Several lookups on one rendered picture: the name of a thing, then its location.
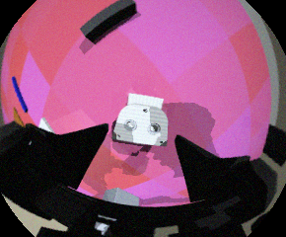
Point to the orange flat plate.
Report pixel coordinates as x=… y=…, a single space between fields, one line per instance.
x=17 y=118

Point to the blue rectangular bar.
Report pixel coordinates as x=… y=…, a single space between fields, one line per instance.
x=19 y=96

